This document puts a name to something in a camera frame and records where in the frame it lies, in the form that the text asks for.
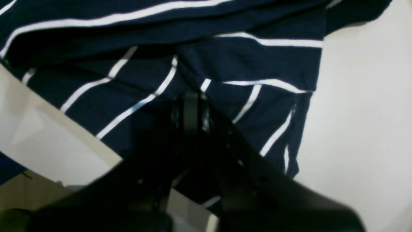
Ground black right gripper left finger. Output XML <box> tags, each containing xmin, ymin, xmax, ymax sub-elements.
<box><xmin>1</xmin><ymin>97</ymin><xmax>184</xmax><ymax>232</ymax></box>

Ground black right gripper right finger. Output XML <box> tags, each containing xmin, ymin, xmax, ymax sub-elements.
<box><xmin>193</xmin><ymin>93</ymin><xmax>365</xmax><ymax>232</ymax></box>

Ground navy white striped T-shirt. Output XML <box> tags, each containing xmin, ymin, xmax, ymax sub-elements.
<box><xmin>0</xmin><ymin>0</ymin><xmax>391</xmax><ymax>178</ymax></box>

